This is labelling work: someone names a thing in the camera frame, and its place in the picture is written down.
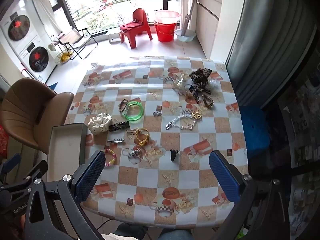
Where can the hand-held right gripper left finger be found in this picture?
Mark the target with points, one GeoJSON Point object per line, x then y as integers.
{"type": "Point", "coordinates": [90, 177]}

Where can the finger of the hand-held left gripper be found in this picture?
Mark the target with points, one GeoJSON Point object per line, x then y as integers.
{"type": "Point", "coordinates": [35, 170]}
{"type": "Point", "coordinates": [12, 160]}

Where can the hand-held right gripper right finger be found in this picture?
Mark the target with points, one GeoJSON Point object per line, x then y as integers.
{"type": "Point", "coordinates": [223, 177]}

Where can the grey rectangular box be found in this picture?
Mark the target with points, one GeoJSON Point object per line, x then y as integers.
{"type": "Point", "coordinates": [65, 152]}

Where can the silver metal hair clip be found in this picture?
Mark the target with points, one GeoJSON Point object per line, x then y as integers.
{"type": "Point", "coordinates": [115, 141]}

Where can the white polka dot scrunchie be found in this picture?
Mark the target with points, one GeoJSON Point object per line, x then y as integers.
{"type": "Point", "coordinates": [96, 127]}

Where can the small black hair clip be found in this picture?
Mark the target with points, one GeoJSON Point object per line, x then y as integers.
{"type": "Point", "coordinates": [173, 155]}

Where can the black hair claw clip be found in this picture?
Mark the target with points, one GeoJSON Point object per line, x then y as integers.
{"type": "Point", "coordinates": [118, 126]}

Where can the green translucent bangle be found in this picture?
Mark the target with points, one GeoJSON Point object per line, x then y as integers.
{"type": "Point", "coordinates": [141, 110]}

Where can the small silver clip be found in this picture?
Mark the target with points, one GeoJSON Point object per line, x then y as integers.
{"type": "Point", "coordinates": [157, 114]}

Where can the brown leather chair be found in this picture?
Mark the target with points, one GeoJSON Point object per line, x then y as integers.
{"type": "Point", "coordinates": [25, 110]}

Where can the blue plastic stool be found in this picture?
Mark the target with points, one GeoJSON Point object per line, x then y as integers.
{"type": "Point", "coordinates": [255, 130]}

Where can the gold rabbit hair clip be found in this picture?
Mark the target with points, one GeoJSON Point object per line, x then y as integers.
{"type": "Point", "coordinates": [130, 133]}

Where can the person's jeans leg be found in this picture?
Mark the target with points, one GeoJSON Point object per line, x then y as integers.
{"type": "Point", "coordinates": [175, 235]}

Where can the white sheer scrunchie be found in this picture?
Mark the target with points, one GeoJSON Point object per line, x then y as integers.
{"type": "Point", "coordinates": [213, 85]}

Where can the leopard print scrunchie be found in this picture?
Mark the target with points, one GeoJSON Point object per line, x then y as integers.
{"type": "Point", "coordinates": [200, 78]}

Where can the clear plastic hair accessory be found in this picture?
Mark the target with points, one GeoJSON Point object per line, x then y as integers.
{"type": "Point", "coordinates": [181, 83]}

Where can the checkered patterned tablecloth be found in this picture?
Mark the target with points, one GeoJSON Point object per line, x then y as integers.
{"type": "Point", "coordinates": [155, 85]}

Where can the yellow plastic item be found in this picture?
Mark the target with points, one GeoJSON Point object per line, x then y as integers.
{"type": "Point", "coordinates": [63, 57]}

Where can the black folding chair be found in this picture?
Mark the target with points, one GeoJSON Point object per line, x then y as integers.
{"type": "Point", "coordinates": [70, 38]}

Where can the white step stool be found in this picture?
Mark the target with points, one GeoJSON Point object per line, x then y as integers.
{"type": "Point", "coordinates": [113, 35]}

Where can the pale blue basin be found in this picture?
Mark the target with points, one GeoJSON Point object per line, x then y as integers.
{"type": "Point", "coordinates": [190, 36]}

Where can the white cabinet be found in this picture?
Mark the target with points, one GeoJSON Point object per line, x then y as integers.
{"type": "Point", "coordinates": [207, 25]}

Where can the red plastic chair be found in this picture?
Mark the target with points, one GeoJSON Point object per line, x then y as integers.
{"type": "Point", "coordinates": [138, 30]}

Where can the white sheer curtain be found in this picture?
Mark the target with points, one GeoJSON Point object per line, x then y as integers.
{"type": "Point", "coordinates": [42, 7]}

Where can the red plastic bucket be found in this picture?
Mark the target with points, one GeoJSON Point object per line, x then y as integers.
{"type": "Point", "coordinates": [165, 33]}

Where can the red cloth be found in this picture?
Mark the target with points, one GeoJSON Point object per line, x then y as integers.
{"type": "Point", "coordinates": [130, 25]}

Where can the grey mop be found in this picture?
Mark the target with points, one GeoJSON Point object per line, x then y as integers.
{"type": "Point", "coordinates": [186, 22]}

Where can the pink plastic basin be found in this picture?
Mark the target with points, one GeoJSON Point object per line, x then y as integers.
{"type": "Point", "coordinates": [167, 17]}

